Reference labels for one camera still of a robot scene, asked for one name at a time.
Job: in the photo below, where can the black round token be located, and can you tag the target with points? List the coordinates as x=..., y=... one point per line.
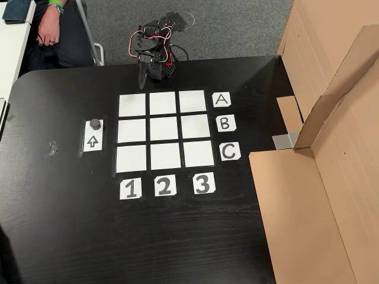
x=95, y=124

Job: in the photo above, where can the white paper grid square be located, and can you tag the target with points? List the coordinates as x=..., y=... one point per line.
x=195, y=126
x=131, y=159
x=132, y=130
x=199, y=154
x=132, y=105
x=165, y=156
x=164, y=128
x=163, y=103
x=192, y=101

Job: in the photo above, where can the person's hand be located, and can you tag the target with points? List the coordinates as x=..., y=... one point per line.
x=49, y=32

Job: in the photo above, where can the red and black clamp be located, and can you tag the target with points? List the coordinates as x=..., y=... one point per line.
x=168, y=61

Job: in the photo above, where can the black floor tape patch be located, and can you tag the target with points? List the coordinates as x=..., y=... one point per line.
x=183, y=20

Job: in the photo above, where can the seated person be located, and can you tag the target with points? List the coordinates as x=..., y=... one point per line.
x=71, y=44

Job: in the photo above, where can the letter A paper sheet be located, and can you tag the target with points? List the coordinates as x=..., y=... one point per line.
x=225, y=95

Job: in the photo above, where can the white arrow paper sheet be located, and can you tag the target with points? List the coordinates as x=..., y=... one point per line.
x=93, y=142

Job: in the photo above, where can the silver wristwatch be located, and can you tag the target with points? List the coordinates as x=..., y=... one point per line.
x=59, y=9

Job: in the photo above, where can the letter B paper sheet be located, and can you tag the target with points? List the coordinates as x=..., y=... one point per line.
x=231, y=118

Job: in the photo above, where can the green wristband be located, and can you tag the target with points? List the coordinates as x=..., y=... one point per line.
x=54, y=2

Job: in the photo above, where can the number 1 paper sheet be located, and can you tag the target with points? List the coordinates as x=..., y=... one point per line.
x=137, y=183

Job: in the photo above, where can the number 2 paper sheet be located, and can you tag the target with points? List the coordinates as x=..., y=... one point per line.
x=173, y=180

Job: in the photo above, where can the number 3 paper sheet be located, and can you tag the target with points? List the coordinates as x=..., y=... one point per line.
x=196, y=177

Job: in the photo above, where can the letter C paper sheet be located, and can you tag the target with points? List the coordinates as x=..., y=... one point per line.
x=237, y=146

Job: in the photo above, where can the dark notebook case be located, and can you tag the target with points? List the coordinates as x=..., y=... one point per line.
x=19, y=10

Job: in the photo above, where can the white side table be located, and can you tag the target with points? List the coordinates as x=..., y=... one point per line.
x=12, y=50

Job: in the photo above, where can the grey tape piece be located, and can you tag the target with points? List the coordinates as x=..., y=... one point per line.
x=10, y=121

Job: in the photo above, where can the grey tape strip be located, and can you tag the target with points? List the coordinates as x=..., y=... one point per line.
x=284, y=141

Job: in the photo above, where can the brown cardboard panel with flap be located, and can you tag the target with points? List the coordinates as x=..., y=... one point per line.
x=296, y=222

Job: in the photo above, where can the grey metal frame leg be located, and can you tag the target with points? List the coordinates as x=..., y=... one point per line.
x=89, y=38

